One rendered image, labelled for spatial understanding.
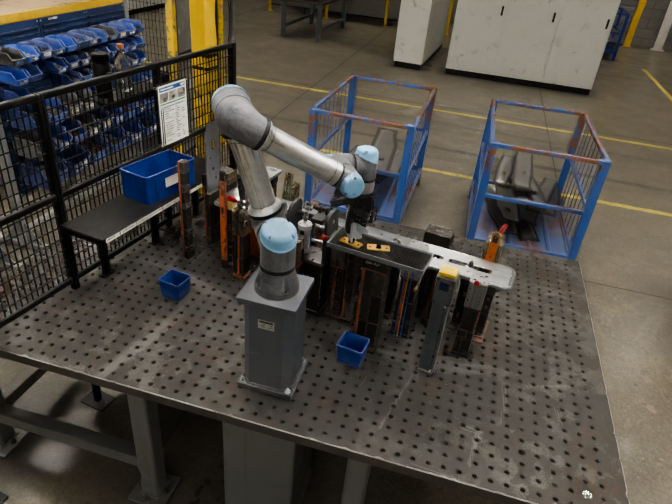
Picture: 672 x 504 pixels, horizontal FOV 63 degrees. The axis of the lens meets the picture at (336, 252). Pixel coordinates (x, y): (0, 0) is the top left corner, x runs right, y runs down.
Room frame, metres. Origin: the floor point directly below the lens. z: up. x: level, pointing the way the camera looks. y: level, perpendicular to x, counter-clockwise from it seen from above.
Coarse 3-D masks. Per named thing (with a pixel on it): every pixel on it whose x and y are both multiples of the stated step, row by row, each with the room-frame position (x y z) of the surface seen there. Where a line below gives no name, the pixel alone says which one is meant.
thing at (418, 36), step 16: (400, 0) 9.99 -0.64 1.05; (416, 0) 9.85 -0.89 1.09; (432, 0) 9.82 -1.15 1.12; (448, 0) 11.72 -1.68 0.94; (400, 16) 9.91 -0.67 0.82; (416, 16) 9.84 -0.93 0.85; (432, 16) 10.09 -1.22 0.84; (400, 32) 9.90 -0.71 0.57; (416, 32) 9.83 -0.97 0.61; (432, 32) 10.39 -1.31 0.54; (400, 48) 9.89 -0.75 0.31; (416, 48) 9.81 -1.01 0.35; (432, 48) 10.72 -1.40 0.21; (400, 64) 9.89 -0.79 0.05; (416, 64) 9.81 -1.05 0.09
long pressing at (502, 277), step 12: (228, 192) 2.37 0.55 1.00; (216, 204) 2.23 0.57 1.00; (288, 204) 2.30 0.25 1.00; (372, 228) 2.15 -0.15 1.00; (408, 240) 2.08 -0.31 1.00; (432, 252) 1.99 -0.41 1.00; (444, 252) 2.00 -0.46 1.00; (456, 252) 2.01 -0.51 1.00; (432, 264) 1.89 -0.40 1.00; (456, 264) 1.92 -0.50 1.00; (468, 264) 1.93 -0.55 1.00; (480, 264) 1.94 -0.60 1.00; (492, 264) 1.95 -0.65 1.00; (468, 276) 1.83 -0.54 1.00; (492, 276) 1.85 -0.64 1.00; (504, 276) 1.86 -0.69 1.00; (504, 288) 1.78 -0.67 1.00
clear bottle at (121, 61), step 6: (120, 48) 2.39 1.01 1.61; (120, 54) 2.38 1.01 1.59; (114, 60) 2.39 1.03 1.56; (120, 60) 2.38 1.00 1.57; (126, 60) 2.39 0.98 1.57; (120, 66) 2.37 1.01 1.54; (126, 66) 2.39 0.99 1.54; (126, 78) 2.38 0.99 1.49; (126, 84) 2.38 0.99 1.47; (126, 90) 2.38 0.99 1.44
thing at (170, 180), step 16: (144, 160) 2.29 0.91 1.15; (160, 160) 2.38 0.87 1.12; (176, 160) 2.41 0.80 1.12; (192, 160) 2.35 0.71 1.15; (128, 176) 2.14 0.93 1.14; (144, 176) 2.28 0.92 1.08; (160, 176) 2.17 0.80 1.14; (176, 176) 2.25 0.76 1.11; (192, 176) 2.34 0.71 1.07; (128, 192) 2.15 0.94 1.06; (144, 192) 2.10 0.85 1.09; (160, 192) 2.16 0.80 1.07
